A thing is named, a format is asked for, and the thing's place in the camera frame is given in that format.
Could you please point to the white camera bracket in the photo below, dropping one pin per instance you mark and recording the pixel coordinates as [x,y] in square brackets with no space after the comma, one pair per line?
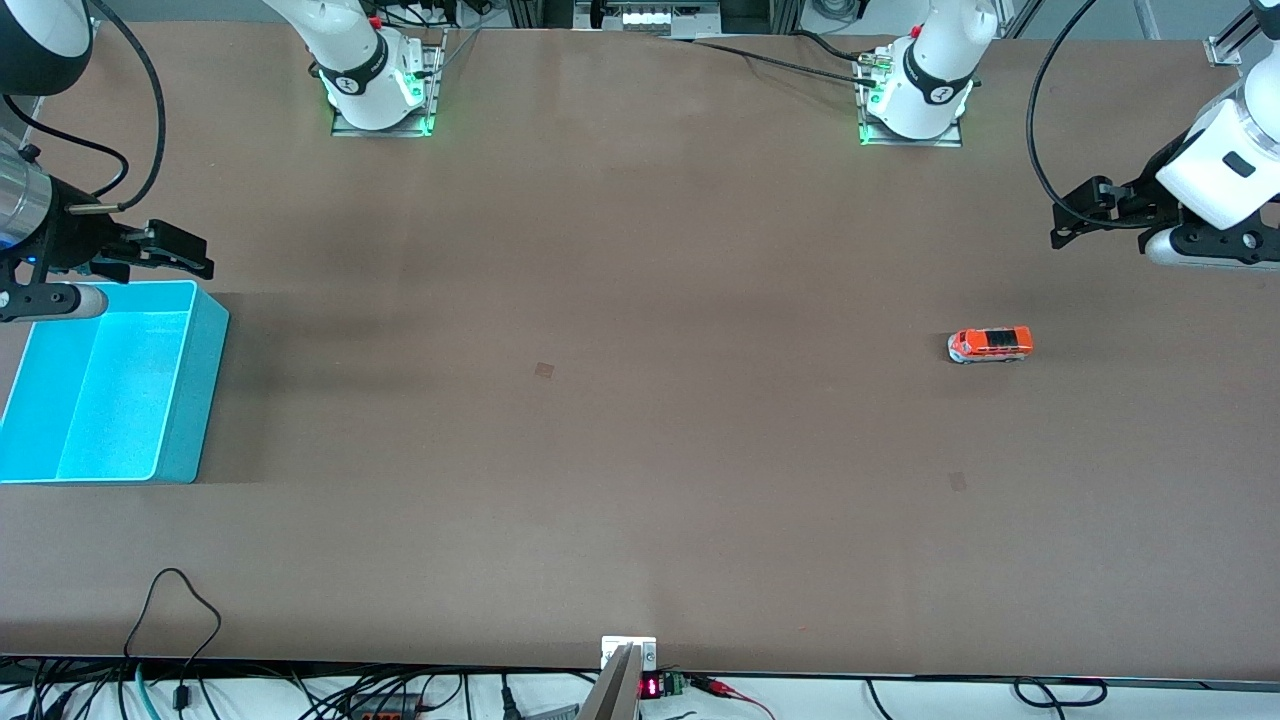
[628,642]

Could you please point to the red clip lead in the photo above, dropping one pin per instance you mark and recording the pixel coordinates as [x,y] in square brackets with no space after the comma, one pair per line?
[725,689]

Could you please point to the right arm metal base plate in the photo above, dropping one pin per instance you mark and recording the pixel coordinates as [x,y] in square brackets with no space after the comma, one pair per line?
[385,131]

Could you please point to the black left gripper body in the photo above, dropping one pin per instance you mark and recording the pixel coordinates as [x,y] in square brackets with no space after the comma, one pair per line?
[1146,197]

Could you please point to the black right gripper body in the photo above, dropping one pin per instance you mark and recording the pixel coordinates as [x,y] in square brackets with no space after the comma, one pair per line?
[72,238]

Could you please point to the red digit display module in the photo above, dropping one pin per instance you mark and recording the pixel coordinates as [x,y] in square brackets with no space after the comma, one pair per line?
[655,686]

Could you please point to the grey metal camera bar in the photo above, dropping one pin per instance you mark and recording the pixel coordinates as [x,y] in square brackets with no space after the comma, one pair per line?
[612,695]

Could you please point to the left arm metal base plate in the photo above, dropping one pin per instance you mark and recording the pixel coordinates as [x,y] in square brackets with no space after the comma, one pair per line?
[950,141]

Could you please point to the bright lit background device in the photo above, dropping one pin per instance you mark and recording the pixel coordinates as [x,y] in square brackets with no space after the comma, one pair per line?
[668,17]

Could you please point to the orange toy bus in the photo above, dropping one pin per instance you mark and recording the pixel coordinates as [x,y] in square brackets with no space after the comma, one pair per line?
[990,345]

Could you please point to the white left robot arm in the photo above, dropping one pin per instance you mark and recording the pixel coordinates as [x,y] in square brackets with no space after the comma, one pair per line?
[930,70]

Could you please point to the blue plastic box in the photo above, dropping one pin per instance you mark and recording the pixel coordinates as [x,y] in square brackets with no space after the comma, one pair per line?
[120,400]

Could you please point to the aluminium corner profile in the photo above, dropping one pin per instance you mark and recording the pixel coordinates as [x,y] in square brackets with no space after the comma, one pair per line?
[1228,52]

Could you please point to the orange power connector block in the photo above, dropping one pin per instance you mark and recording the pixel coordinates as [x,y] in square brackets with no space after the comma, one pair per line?
[385,708]

